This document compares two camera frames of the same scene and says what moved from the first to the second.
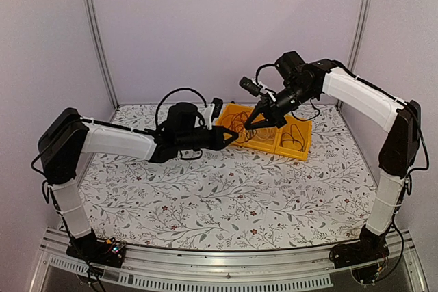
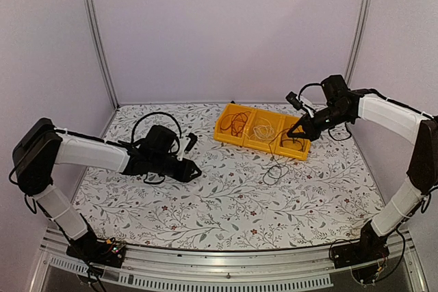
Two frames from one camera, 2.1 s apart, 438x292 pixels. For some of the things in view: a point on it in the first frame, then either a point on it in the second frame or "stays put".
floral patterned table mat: (230, 196) stays put
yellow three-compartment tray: (263, 139) stays put
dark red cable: (237, 121) stays put
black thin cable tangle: (250, 135) to (274, 174)
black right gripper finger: (261, 104) to (302, 121)
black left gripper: (217, 141) to (187, 169)
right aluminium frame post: (362, 16) stays put
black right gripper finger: (262, 124) to (303, 135)
